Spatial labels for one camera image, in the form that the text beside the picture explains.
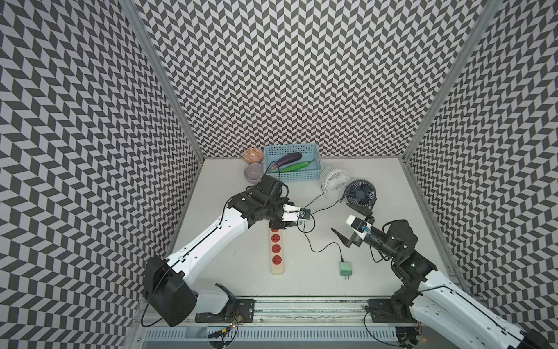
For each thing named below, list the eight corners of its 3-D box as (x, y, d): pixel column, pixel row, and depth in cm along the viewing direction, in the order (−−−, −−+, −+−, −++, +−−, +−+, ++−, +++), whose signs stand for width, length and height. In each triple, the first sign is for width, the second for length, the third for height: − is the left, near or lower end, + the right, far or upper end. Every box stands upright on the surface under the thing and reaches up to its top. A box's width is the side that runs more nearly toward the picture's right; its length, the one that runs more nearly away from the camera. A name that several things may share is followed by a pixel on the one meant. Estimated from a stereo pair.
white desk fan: (320, 197, 103) (323, 184, 95) (318, 178, 110) (321, 164, 102) (346, 197, 103) (351, 184, 95) (342, 178, 110) (346, 164, 102)
